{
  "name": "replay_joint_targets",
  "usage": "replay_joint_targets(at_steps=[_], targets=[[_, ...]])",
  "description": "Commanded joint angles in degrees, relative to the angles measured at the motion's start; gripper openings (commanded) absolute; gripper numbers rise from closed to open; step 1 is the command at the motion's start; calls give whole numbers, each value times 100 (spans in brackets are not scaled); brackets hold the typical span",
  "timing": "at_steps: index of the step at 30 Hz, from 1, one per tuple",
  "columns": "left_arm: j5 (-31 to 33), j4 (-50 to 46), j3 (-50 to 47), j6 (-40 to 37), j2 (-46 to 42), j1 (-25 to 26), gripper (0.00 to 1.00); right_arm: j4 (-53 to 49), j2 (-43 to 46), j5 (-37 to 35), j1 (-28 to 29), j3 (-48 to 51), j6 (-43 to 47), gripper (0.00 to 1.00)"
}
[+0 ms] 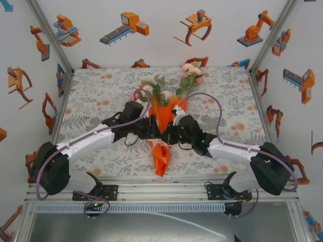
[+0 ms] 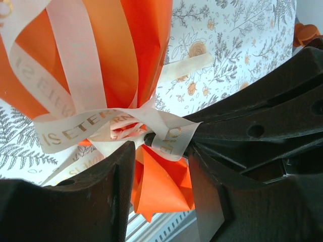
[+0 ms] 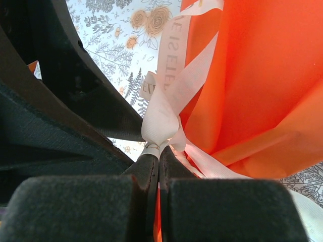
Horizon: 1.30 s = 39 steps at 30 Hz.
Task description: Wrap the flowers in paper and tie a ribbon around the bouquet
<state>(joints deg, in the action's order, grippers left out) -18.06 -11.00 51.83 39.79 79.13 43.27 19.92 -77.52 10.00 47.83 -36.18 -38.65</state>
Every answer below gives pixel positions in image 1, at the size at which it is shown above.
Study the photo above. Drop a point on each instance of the aluminium corner post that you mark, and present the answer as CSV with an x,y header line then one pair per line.
x,y
51,37
271,37

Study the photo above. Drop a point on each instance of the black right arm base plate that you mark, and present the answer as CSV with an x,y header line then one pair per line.
x,y
214,192

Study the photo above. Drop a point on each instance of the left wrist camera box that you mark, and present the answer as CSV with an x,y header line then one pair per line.
x,y
140,100

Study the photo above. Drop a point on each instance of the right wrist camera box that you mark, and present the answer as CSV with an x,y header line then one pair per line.
x,y
178,111

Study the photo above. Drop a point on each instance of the circuit board with green light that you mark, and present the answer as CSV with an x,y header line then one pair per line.
x,y
94,205

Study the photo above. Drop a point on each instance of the aluminium table frame rail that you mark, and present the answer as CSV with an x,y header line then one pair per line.
x,y
161,191

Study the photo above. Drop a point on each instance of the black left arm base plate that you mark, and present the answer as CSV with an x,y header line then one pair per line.
x,y
111,192

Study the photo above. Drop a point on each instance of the floral patterned tablecloth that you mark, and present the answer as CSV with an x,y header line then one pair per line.
x,y
227,100

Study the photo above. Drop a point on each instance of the orange wrapping paper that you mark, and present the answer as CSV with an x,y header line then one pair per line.
x,y
164,113

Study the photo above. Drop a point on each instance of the fake pale teal rose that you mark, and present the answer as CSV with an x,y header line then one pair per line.
x,y
161,78

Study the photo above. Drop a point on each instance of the pink and white flower bunch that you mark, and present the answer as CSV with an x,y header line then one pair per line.
x,y
188,67

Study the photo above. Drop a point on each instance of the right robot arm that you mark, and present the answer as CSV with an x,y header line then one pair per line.
x,y
232,151

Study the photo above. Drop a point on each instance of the black electronics box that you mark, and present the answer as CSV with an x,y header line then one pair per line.
x,y
233,208

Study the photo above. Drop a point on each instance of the aluminium side rail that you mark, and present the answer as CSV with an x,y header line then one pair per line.
x,y
255,88
58,118

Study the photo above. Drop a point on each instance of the fake white rose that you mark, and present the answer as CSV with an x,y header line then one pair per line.
x,y
166,95

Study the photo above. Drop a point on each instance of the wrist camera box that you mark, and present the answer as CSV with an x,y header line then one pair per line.
x,y
140,100
178,111

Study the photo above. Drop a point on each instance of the thin white tube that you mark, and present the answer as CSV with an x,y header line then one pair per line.
x,y
202,227

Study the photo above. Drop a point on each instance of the small orange tape piece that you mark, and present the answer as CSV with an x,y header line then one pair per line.
x,y
256,130

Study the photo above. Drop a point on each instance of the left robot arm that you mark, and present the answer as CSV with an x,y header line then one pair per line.
x,y
83,141

